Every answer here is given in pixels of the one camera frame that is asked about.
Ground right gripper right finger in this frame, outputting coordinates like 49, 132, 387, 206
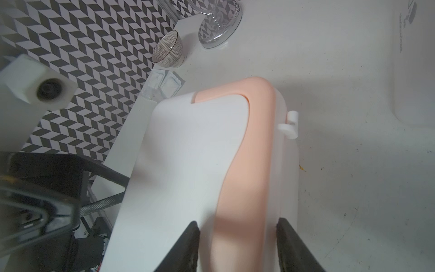
276, 218, 326, 272

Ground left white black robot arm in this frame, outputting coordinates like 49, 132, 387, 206
1, 152, 129, 272

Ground small clear glass bowl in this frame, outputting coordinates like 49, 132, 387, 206
151, 30, 185, 68

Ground white first aid box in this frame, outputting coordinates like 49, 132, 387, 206
101, 77, 299, 272
393, 0, 435, 128

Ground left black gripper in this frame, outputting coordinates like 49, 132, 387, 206
1, 151, 130, 256

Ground silver wire stand pink ornaments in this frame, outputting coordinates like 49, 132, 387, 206
159, 0, 244, 50

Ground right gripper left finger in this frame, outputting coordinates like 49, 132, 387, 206
155, 221, 200, 272

